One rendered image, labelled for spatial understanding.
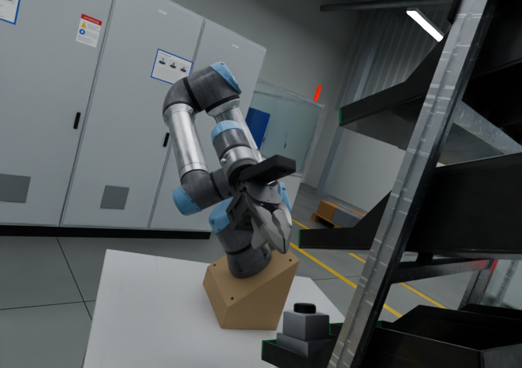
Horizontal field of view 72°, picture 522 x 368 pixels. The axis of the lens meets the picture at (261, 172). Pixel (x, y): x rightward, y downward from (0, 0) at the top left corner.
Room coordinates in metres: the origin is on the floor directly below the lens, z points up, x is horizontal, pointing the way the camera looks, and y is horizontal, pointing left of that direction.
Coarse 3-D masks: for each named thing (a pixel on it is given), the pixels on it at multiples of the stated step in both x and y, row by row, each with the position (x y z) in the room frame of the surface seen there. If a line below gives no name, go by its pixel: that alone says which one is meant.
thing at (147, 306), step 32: (128, 256) 1.27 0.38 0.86; (128, 288) 1.07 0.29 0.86; (160, 288) 1.12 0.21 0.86; (192, 288) 1.19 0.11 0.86; (96, 320) 0.87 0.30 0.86; (128, 320) 0.91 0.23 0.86; (160, 320) 0.96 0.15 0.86; (192, 320) 1.00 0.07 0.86; (96, 352) 0.76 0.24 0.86; (128, 352) 0.79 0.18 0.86; (160, 352) 0.83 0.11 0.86; (192, 352) 0.86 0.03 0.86; (224, 352) 0.90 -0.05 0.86; (256, 352) 0.94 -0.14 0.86
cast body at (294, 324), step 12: (288, 312) 0.45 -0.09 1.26; (300, 312) 0.44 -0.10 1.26; (312, 312) 0.45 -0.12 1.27; (288, 324) 0.44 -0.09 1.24; (300, 324) 0.43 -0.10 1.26; (312, 324) 0.43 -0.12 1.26; (324, 324) 0.44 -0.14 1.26; (288, 336) 0.44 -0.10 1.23; (300, 336) 0.42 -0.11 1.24; (312, 336) 0.42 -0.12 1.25; (324, 336) 0.43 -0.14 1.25; (288, 348) 0.43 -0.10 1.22; (300, 348) 0.42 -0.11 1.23; (312, 348) 0.41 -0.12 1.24
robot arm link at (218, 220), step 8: (224, 200) 1.14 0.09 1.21; (216, 208) 1.13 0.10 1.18; (224, 208) 1.09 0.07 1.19; (216, 216) 1.08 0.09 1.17; (224, 216) 1.05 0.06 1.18; (216, 224) 1.06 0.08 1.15; (224, 224) 1.06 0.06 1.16; (216, 232) 1.07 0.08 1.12; (224, 232) 1.06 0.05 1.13; (232, 232) 1.07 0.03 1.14; (240, 232) 1.07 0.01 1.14; (248, 232) 1.08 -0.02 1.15; (224, 240) 1.08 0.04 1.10; (232, 240) 1.07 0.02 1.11; (240, 240) 1.08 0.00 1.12; (248, 240) 1.09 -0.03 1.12; (224, 248) 1.10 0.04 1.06; (232, 248) 1.08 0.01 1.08; (240, 248) 1.08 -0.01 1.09
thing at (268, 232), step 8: (256, 208) 0.60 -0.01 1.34; (264, 208) 0.61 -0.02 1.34; (264, 216) 0.59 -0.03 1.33; (264, 224) 0.57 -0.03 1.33; (272, 224) 0.58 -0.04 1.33; (256, 232) 0.60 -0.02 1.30; (264, 232) 0.57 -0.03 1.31; (272, 232) 0.57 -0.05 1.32; (256, 240) 0.59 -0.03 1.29; (264, 240) 0.58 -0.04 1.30; (272, 240) 0.56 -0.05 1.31; (280, 240) 0.56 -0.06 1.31; (256, 248) 0.59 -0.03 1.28; (280, 248) 0.56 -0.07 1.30
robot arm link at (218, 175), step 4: (220, 168) 0.85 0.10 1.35; (216, 172) 0.84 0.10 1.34; (220, 172) 0.84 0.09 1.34; (216, 176) 0.83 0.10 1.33; (220, 176) 0.83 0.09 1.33; (224, 176) 0.83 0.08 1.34; (216, 180) 0.83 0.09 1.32; (220, 180) 0.82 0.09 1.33; (224, 180) 0.82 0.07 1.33; (216, 184) 0.82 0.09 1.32; (220, 184) 0.82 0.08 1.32; (224, 184) 0.82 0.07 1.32; (228, 184) 0.82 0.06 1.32; (220, 188) 0.82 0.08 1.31; (224, 188) 0.82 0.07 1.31; (220, 192) 0.82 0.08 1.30; (224, 192) 0.83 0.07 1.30; (224, 196) 0.83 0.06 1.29; (228, 196) 0.84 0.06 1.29
